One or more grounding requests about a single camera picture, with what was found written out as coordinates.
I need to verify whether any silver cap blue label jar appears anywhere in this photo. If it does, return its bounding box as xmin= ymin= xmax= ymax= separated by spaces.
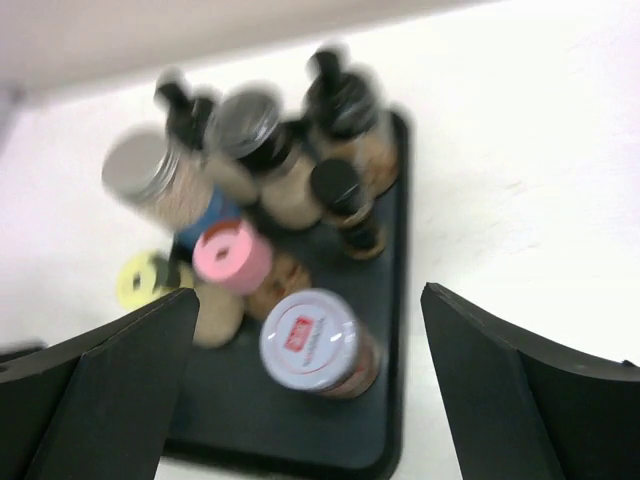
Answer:
xmin=101 ymin=128 xmax=243 ymax=250

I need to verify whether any small black cap spice jar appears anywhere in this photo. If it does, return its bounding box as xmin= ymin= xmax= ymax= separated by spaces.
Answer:
xmin=309 ymin=158 xmax=386 ymax=261

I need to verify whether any black cap brown spice bottle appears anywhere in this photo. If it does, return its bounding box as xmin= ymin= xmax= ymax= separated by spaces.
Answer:
xmin=305 ymin=47 xmax=399 ymax=197

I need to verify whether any black cap white powder bottle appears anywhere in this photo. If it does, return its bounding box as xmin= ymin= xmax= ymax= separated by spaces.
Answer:
xmin=154 ymin=69 xmax=220 ymax=153

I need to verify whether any pink cap spice jar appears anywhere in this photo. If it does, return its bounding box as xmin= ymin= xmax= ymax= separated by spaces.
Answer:
xmin=192 ymin=219 xmax=314 ymax=321

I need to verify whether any yellow cap spice jar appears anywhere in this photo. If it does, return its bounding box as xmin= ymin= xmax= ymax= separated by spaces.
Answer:
xmin=115 ymin=248 xmax=244 ymax=349

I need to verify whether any red label spice jar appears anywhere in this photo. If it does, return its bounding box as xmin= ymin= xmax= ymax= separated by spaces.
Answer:
xmin=259 ymin=288 xmax=382 ymax=399

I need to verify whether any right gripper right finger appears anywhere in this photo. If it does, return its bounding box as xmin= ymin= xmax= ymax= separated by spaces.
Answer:
xmin=421 ymin=283 xmax=639 ymax=479

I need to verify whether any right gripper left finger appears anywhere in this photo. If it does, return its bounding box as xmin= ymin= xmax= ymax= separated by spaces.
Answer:
xmin=1 ymin=288 xmax=199 ymax=479

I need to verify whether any black rectangular tray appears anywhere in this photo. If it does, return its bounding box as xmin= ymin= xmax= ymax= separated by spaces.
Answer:
xmin=164 ymin=110 xmax=412 ymax=479

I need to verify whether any grey grinder cap salt jar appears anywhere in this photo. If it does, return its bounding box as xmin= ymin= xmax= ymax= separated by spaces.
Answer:
xmin=205 ymin=85 xmax=321 ymax=231

